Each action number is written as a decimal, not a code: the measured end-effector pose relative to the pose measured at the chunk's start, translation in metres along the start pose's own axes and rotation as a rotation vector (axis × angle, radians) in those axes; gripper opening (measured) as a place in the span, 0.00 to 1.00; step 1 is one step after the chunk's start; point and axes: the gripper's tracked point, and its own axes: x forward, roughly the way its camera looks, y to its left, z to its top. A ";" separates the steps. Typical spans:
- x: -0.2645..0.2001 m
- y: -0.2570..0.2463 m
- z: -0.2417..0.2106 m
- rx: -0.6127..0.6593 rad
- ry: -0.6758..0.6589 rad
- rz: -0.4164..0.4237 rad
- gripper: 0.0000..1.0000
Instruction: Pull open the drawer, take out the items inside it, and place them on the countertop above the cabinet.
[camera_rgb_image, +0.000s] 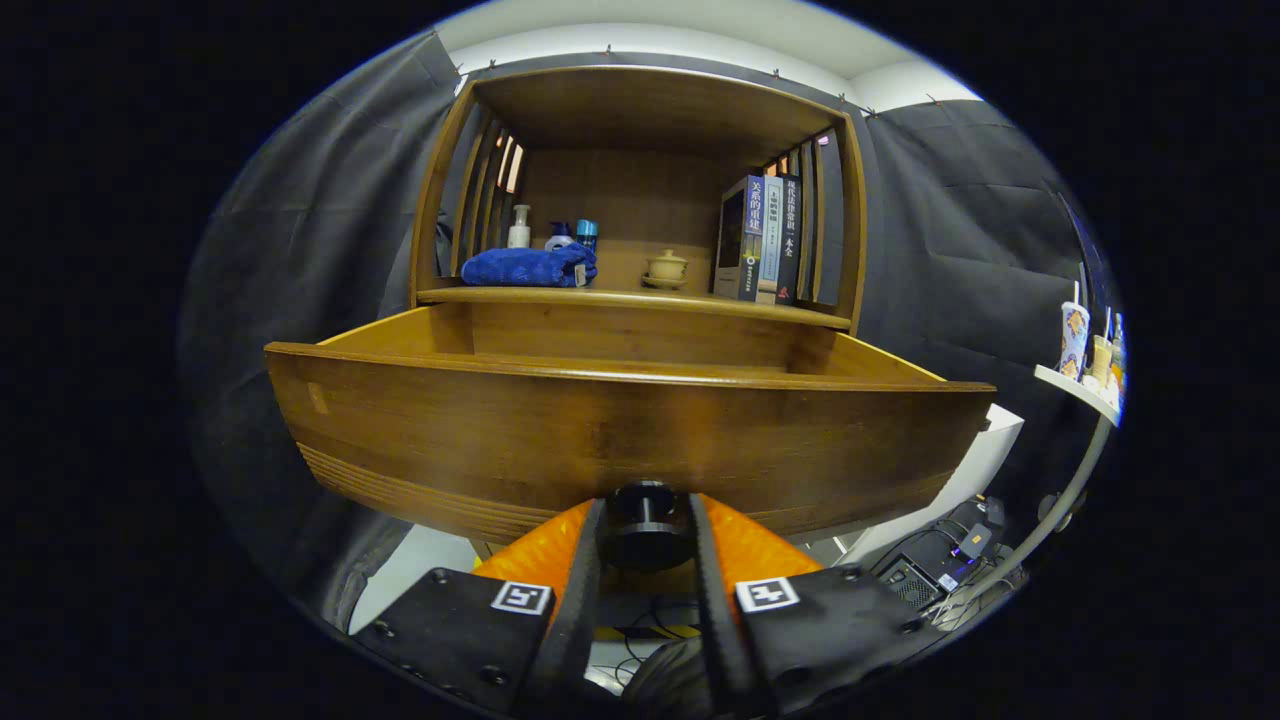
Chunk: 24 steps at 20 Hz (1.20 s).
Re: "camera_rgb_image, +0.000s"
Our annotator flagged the black backdrop cloth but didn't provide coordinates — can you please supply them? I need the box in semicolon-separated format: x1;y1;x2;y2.
180;32;1111;601

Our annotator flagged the dark blue book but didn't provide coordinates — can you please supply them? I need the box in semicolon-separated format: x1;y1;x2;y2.
712;175;767;303

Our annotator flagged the folded blue towel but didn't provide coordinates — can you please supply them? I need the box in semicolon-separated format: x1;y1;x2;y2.
460;243;599;289

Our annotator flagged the wooden countertop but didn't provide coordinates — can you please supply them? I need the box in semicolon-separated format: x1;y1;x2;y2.
417;283;853;331

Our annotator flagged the light blue book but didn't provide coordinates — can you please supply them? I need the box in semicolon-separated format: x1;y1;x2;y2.
755;177;787;306

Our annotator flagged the black computer box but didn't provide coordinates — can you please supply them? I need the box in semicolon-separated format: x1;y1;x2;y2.
878;553;943;609

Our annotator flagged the white shelf pole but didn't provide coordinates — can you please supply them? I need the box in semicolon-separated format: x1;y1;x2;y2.
938;415;1117;613

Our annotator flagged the wooden drawer with black knob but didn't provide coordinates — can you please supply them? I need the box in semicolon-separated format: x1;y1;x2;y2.
265;300;997;575

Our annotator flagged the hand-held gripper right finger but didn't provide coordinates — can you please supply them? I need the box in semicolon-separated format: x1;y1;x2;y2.
688;493;931;719

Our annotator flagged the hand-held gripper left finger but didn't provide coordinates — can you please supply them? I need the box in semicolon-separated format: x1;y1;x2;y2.
352;497;608;719

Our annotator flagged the beige lidded teacup with saucer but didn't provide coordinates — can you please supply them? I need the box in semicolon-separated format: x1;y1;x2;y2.
642;249;691;291

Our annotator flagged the black book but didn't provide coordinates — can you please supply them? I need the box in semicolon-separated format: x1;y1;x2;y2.
775;175;804;306

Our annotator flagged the wooden cabinet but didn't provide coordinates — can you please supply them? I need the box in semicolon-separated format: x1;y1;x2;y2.
410;65;869;333

